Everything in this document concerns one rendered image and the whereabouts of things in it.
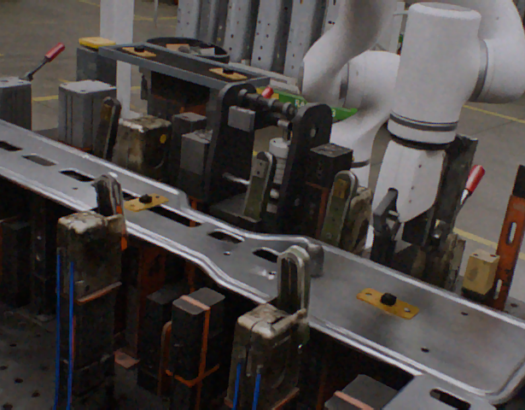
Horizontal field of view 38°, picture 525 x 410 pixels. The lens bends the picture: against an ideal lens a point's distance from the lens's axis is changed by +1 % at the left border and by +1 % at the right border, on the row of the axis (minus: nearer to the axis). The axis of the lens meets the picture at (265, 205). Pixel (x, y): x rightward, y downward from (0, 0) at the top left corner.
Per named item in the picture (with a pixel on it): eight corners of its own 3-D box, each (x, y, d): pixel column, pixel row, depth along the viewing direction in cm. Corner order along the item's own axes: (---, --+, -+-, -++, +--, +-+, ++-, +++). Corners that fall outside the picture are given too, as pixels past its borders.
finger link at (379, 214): (405, 174, 96) (398, 213, 99) (376, 191, 91) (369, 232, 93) (412, 177, 96) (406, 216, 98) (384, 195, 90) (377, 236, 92)
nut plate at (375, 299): (354, 297, 105) (355, 289, 104) (367, 289, 108) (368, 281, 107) (409, 320, 100) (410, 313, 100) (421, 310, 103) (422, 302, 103)
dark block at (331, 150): (279, 358, 143) (308, 148, 127) (300, 343, 148) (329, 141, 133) (301, 369, 140) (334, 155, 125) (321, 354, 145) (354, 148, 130)
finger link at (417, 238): (418, 190, 105) (410, 234, 108) (408, 196, 103) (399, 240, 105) (440, 197, 104) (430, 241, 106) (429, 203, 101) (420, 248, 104)
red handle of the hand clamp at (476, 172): (421, 231, 112) (467, 159, 119) (422, 239, 114) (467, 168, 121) (447, 240, 110) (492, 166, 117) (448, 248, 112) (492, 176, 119)
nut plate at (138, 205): (135, 212, 124) (135, 206, 123) (119, 205, 126) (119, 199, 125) (170, 201, 130) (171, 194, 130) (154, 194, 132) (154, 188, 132)
